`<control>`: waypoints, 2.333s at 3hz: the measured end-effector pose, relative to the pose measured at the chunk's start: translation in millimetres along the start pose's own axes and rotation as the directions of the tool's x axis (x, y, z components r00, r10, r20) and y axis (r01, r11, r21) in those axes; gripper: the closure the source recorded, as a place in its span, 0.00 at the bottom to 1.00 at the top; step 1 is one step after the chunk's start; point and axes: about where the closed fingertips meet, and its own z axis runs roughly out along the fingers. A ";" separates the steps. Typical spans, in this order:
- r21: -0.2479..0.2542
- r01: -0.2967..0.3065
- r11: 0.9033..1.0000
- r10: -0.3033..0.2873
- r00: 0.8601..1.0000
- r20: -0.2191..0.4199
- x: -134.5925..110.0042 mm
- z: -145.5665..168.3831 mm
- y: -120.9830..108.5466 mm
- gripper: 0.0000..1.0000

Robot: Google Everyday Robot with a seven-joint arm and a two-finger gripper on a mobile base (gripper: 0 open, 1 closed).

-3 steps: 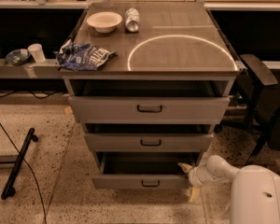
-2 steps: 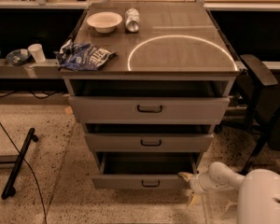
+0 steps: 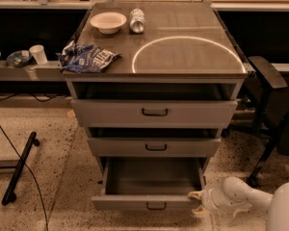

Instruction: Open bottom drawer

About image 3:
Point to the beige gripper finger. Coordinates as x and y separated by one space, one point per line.
198 210
196 195

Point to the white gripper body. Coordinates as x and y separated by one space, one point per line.
211 200

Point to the grey bottom drawer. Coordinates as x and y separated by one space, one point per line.
153 184

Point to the grey drawer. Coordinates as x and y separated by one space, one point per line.
153 147
153 114
153 184

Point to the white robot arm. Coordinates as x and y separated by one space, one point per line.
235 193

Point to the grey drawer cabinet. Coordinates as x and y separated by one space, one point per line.
184 54

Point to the grey middle drawer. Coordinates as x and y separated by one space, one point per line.
153 147

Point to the grey top drawer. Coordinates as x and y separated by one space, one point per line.
153 114

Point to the black office chair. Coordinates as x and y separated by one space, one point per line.
267 91

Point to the blue chip bag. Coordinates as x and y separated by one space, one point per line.
85 58

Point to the silver soda can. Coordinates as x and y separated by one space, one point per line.
137 21

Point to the black stand leg bar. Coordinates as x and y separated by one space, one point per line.
9 195

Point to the grey low shelf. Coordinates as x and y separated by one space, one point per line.
50 72

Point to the white bowl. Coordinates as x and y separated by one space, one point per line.
108 23

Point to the white paper cup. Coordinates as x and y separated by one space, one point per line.
38 53

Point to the dark bowl with items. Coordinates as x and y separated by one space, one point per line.
20 58

